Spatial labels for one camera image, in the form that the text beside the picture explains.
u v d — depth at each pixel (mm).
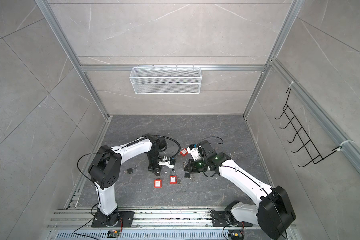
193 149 741
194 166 691
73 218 748
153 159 750
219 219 730
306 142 622
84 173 921
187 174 880
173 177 858
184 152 953
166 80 1005
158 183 836
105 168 496
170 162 780
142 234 699
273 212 388
